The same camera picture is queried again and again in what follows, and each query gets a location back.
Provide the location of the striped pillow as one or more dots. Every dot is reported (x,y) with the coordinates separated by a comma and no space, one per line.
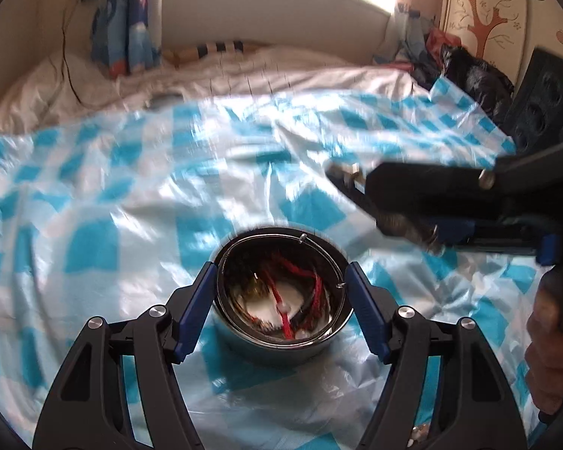
(216,49)

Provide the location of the pile of clothes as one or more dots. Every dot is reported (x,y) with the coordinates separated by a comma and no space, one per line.
(413,42)

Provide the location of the person's right hand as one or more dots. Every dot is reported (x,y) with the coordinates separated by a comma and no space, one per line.
(553,347)

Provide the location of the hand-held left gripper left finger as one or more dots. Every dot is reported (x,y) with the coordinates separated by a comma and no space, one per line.
(194,309)

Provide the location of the headboard with tree decal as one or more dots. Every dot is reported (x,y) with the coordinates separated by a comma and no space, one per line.
(497,4)

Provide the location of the round metal tin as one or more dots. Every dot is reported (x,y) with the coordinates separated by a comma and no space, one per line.
(262,351)

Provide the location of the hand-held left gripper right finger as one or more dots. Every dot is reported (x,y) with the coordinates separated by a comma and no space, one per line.
(368,309)

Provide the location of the white quilt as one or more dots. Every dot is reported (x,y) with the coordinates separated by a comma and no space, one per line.
(262,75)

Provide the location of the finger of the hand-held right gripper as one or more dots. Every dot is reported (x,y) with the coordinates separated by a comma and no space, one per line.
(431,183)
(497,239)

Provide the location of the blue checkered plastic sheet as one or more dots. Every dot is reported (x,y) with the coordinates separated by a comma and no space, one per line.
(98,220)

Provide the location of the blue cartoon curtain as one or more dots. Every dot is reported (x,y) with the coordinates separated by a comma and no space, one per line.
(126,18)

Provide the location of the black plastic bag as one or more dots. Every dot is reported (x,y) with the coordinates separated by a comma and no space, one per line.
(478,79)

